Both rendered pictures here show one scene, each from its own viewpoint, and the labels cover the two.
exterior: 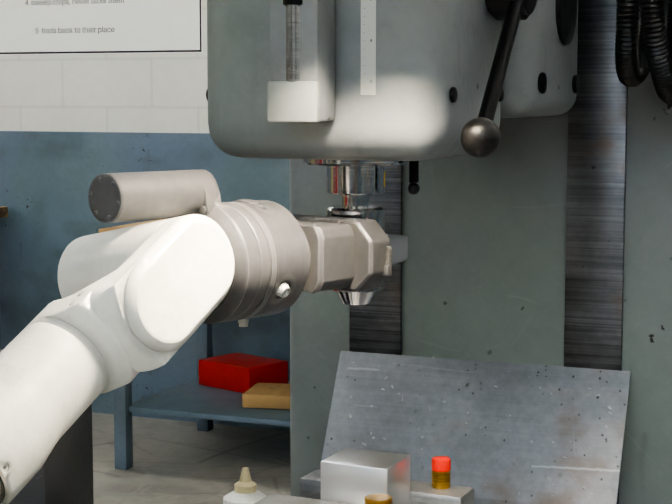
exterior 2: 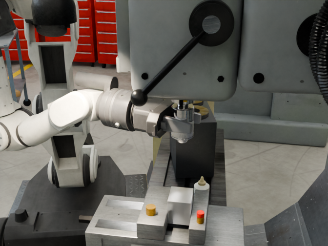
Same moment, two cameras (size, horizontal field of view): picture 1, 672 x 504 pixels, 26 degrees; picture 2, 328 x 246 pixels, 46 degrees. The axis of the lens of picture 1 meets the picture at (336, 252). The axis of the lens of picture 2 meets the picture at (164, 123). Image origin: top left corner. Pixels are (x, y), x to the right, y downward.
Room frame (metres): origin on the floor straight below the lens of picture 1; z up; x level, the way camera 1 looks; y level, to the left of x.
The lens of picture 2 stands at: (0.96, -0.72, 1.56)
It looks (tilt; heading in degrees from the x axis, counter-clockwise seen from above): 24 degrees down; 75
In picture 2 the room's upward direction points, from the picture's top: straight up
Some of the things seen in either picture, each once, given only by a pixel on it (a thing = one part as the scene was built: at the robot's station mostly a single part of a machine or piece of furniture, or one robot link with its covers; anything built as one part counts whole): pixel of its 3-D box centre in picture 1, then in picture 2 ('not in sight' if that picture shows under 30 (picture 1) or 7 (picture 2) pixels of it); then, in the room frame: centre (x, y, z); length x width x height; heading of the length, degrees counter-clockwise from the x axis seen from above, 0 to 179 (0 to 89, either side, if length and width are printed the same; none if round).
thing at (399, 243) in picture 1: (385, 250); (176, 126); (1.17, -0.04, 1.23); 0.06 x 0.02 x 0.03; 140
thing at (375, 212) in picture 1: (355, 212); (182, 108); (1.19, -0.02, 1.26); 0.05 x 0.05 x 0.01
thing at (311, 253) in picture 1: (281, 258); (143, 114); (1.12, 0.04, 1.23); 0.13 x 0.12 x 0.10; 50
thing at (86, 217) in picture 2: not in sight; (87, 219); (0.98, 0.07, 0.96); 0.04 x 0.02 x 0.02; 156
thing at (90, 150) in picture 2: not in sight; (73, 165); (0.97, 0.85, 0.68); 0.21 x 0.20 x 0.13; 81
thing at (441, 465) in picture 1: (441, 472); (200, 216); (1.21, -0.09, 1.04); 0.02 x 0.02 x 0.03
